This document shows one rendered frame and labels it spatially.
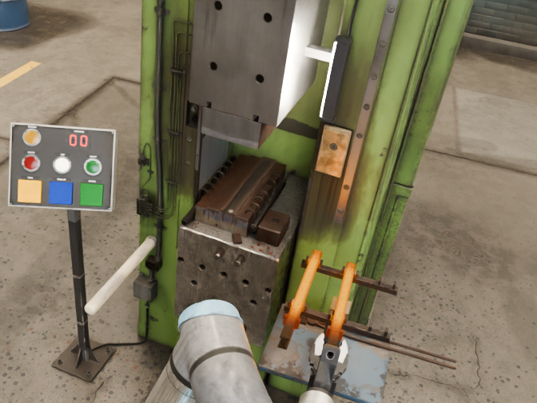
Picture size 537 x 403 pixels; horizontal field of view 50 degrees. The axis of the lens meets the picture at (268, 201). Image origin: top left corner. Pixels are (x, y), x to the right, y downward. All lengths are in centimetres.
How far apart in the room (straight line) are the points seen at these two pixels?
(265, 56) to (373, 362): 104
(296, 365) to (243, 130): 76
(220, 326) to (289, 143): 140
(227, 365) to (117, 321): 202
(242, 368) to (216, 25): 105
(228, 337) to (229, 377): 8
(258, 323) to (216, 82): 91
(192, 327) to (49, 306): 207
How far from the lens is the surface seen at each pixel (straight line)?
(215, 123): 184
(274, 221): 201
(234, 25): 170
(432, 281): 354
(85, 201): 203
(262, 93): 173
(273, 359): 190
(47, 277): 322
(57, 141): 205
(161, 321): 273
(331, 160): 189
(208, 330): 102
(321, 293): 224
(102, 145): 202
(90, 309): 215
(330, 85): 177
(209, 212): 202
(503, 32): 782
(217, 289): 214
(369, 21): 173
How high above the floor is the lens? 217
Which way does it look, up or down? 35 degrees down
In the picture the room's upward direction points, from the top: 9 degrees clockwise
